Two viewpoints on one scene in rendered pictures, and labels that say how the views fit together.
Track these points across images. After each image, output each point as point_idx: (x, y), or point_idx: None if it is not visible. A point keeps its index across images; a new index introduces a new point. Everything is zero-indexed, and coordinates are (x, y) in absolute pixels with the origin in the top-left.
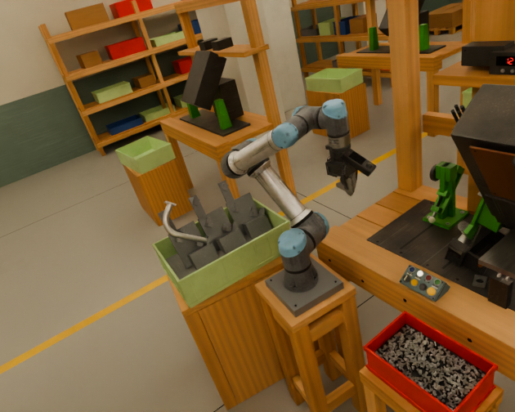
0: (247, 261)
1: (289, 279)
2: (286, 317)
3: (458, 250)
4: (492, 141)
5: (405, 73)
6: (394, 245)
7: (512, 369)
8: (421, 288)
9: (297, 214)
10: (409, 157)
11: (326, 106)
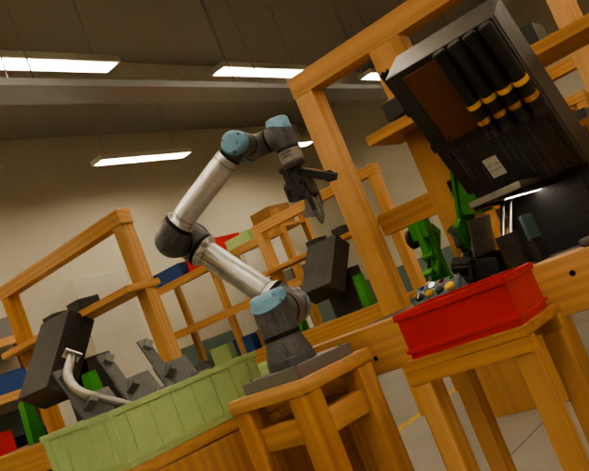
0: (206, 404)
1: (278, 351)
2: (288, 383)
3: (463, 265)
4: (415, 63)
5: (340, 168)
6: (397, 313)
7: (559, 294)
8: (438, 289)
9: (265, 283)
10: (380, 264)
11: (269, 119)
